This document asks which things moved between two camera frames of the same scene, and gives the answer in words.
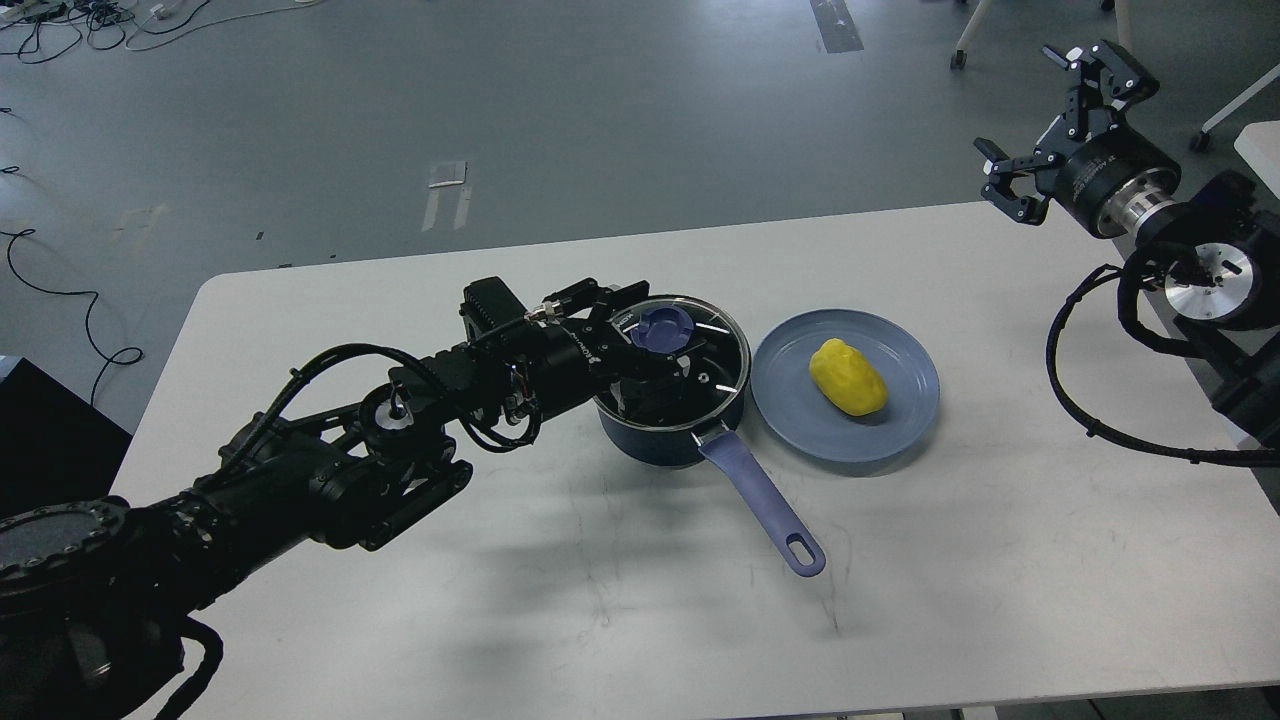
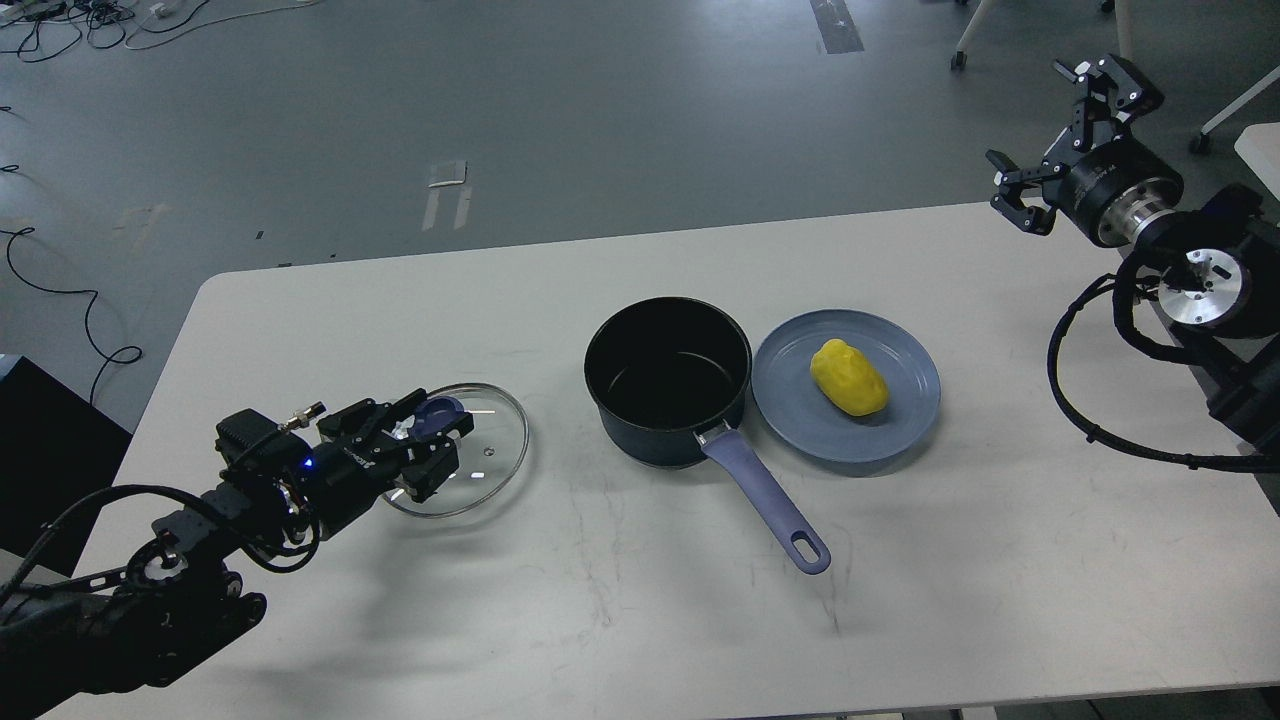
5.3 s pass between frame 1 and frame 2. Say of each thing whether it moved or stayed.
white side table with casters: stayed
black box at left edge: stayed
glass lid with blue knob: moved
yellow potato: stayed
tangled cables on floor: stayed
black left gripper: moved
